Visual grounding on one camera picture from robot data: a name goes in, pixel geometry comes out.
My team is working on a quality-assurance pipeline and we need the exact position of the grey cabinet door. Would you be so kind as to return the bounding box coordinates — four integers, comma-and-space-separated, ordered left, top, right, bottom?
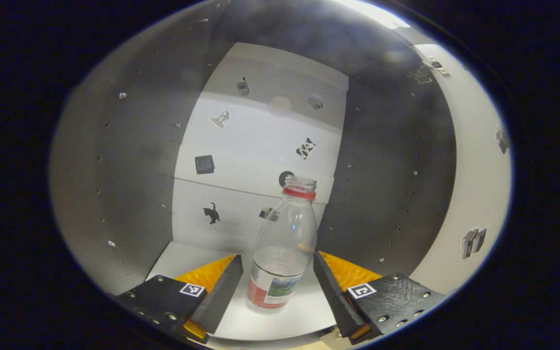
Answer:
409, 41, 513, 295

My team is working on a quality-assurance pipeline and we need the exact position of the dark grey cabinet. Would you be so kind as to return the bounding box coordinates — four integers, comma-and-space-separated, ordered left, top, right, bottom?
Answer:
49, 0, 458, 341

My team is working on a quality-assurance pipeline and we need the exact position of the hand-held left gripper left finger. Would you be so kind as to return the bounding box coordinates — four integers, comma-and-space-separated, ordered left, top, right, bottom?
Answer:
115, 254, 244, 343

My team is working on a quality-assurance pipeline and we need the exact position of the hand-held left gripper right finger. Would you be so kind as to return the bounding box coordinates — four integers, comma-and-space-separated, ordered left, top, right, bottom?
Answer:
313, 250, 446, 345

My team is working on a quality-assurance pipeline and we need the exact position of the clear plastic bottle red label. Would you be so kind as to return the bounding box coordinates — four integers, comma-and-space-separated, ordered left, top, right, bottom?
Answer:
246, 175, 318, 315

